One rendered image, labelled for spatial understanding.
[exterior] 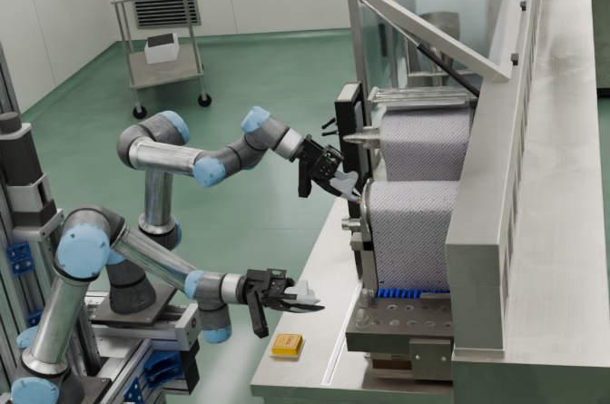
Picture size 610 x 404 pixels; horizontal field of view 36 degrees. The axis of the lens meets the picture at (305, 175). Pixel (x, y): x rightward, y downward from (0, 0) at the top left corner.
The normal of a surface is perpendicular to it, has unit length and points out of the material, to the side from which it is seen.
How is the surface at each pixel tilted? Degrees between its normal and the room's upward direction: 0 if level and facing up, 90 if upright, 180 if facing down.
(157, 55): 90
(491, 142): 0
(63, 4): 90
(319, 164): 90
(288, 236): 0
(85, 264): 84
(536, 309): 0
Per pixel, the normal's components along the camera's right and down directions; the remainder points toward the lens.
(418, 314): -0.14, -0.90
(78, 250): 0.18, 0.29
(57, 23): 0.96, -0.01
